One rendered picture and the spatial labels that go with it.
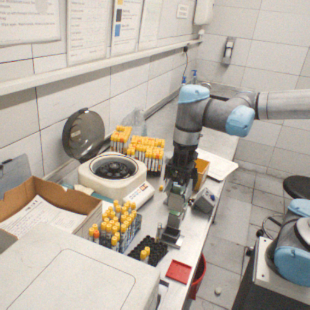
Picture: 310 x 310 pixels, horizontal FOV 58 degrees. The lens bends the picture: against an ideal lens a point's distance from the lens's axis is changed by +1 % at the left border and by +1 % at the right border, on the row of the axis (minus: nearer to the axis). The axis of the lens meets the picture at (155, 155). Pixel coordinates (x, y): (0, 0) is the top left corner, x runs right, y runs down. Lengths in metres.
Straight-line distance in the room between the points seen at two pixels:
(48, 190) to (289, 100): 0.81
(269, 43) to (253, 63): 0.22
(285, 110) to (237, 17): 2.42
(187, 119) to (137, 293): 0.42
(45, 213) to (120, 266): 0.54
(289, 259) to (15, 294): 0.59
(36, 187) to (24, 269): 0.57
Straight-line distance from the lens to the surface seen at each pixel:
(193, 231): 1.08
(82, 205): 1.00
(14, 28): 1.01
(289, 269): 0.82
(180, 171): 0.78
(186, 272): 0.95
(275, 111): 0.80
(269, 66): 3.16
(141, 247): 0.96
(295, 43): 3.15
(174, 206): 0.91
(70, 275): 0.54
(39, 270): 0.55
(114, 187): 1.05
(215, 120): 0.70
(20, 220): 1.03
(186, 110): 0.72
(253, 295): 1.05
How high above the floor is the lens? 1.59
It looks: 28 degrees down
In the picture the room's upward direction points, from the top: 7 degrees clockwise
